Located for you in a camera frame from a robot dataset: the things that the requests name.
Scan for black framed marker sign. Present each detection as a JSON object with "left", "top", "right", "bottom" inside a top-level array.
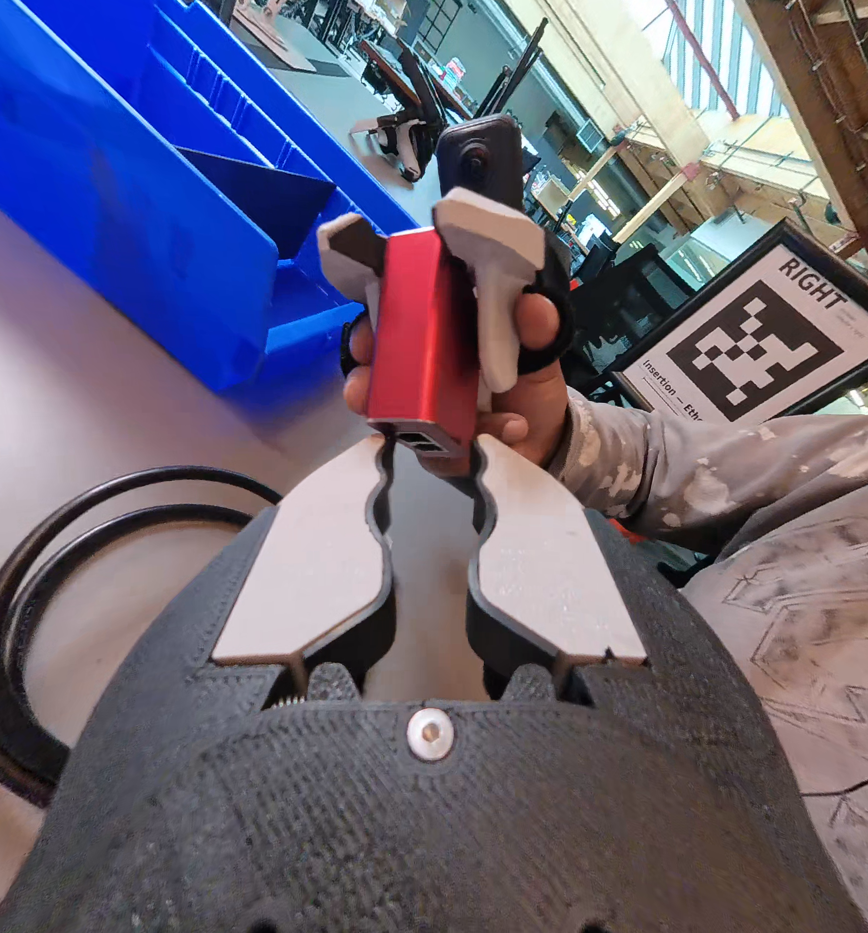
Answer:
[{"left": 612, "top": 219, "right": 868, "bottom": 425}]

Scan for person's right hand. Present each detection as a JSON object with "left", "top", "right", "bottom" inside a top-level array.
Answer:
[{"left": 342, "top": 294, "right": 573, "bottom": 469}]

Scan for light wooden tablet stand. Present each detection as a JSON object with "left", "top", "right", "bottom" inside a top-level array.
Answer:
[{"left": 230, "top": 0, "right": 318, "bottom": 74}]

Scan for black bin divider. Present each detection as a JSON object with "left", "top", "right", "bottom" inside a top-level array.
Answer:
[{"left": 175, "top": 146, "right": 336, "bottom": 259}]

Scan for black white headset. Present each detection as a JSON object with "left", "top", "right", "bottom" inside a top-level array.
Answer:
[{"left": 350, "top": 109, "right": 443, "bottom": 183}]

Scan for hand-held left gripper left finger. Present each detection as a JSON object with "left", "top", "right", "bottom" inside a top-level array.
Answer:
[{"left": 211, "top": 435, "right": 397, "bottom": 668}]

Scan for blue plastic bin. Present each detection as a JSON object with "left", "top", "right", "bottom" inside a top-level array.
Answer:
[{"left": 0, "top": 0, "right": 420, "bottom": 395}]

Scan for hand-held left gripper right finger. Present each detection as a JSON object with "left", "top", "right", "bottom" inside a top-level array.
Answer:
[{"left": 466, "top": 435, "right": 649, "bottom": 668}]

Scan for red ethernet splitter box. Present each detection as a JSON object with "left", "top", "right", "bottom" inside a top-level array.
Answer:
[{"left": 366, "top": 226, "right": 482, "bottom": 460}]

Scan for black red office chair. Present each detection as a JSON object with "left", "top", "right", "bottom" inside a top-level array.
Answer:
[{"left": 572, "top": 244, "right": 697, "bottom": 395}]

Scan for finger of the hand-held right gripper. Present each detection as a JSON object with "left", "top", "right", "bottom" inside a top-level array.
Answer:
[
  {"left": 317, "top": 213, "right": 392, "bottom": 309},
  {"left": 432, "top": 187, "right": 550, "bottom": 283}
]

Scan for black ethernet cable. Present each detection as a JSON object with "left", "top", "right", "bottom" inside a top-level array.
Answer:
[{"left": 0, "top": 466, "right": 285, "bottom": 806}]

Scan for person's splotched grey hoodie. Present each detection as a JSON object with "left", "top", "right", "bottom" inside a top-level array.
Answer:
[{"left": 681, "top": 474, "right": 868, "bottom": 933}]

